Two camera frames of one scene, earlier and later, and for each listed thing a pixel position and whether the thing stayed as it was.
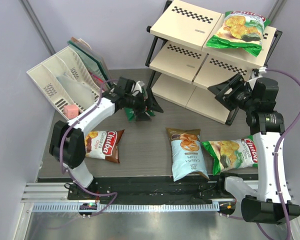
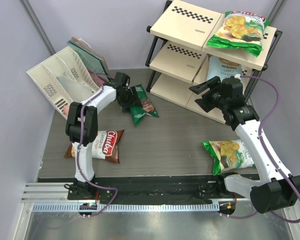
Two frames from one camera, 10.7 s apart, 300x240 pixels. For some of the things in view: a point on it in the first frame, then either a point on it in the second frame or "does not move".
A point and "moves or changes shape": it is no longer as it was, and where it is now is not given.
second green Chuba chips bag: x=226 y=154 does not move
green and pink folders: x=95 y=63 does not move
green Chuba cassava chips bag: x=241 y=29 does not move
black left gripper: x=141 y=115 to x=134 y=100
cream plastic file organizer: x=63 y=80 does not move
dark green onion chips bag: x=130 y=114 moves or changes shape
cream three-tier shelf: x=182 y=68 does not move
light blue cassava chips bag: x=187 y=154 to x=221 y=68
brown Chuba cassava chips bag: x=103 y=144 does not move
